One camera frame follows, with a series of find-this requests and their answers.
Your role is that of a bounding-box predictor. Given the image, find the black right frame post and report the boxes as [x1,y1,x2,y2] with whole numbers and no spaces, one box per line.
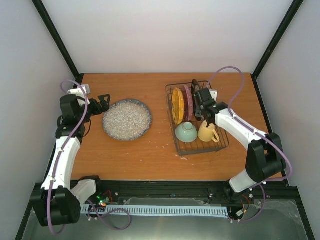
[251,0,306,78]

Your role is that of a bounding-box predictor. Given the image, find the pink scalloped plate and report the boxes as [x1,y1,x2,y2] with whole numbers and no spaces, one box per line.
[182,84,194,122]

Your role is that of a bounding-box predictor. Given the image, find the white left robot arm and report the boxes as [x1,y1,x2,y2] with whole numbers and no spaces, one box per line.
[30,94,111,227]

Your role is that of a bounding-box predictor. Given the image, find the pale green ceramic bowl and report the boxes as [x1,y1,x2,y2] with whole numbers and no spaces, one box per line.
[175,122,198,143]

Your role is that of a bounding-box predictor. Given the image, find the brown rimmed beige plate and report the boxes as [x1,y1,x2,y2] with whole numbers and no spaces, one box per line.
[191,79,203,121]

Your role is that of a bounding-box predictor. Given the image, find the black frame post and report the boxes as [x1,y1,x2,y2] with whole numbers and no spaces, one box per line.
[32,0,84,82]
[251,0,306,78]

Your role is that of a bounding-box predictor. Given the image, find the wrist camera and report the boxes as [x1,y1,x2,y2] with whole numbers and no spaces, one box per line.
[209,89,218,103]
[67,84,91,106]

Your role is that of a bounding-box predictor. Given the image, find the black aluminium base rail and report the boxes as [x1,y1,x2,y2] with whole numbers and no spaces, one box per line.
[97,180,302,204]

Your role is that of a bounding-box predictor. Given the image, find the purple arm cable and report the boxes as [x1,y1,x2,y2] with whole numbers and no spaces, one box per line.
[46,79,132,236]
[206,66,293,223]

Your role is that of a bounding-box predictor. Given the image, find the yellow ceramic mug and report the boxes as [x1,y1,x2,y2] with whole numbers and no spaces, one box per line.
[198,120,220,143]

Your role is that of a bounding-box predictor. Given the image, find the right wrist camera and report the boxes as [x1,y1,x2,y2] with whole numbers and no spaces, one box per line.
[209,89,218,103]

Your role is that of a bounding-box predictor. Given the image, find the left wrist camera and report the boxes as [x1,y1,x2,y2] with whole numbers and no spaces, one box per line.
[67,84,91,106]

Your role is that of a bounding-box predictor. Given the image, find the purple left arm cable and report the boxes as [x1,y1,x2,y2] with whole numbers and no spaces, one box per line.
[46,79,132,236]

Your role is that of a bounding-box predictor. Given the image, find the light blue slotted cable duct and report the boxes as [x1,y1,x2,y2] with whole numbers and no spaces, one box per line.
[97,205,228,218]

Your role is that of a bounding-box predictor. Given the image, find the dark speckled stone plate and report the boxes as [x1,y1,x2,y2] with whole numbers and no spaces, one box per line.
[102,99,153,142]

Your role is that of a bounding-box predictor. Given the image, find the green wire dish rack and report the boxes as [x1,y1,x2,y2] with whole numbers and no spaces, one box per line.
[165,81,230,156]

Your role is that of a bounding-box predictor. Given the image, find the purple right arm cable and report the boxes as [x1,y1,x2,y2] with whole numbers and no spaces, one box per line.
[206,66,293,223]

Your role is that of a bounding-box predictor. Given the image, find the yellow polka dot plate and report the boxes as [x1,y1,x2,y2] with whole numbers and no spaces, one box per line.
[171,87,185,126]

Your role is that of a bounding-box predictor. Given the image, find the black left frame post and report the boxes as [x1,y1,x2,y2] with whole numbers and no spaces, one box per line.
[32,0,84,82]

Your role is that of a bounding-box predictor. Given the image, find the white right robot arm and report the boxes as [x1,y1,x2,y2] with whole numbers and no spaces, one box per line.
[191,87,287,202]

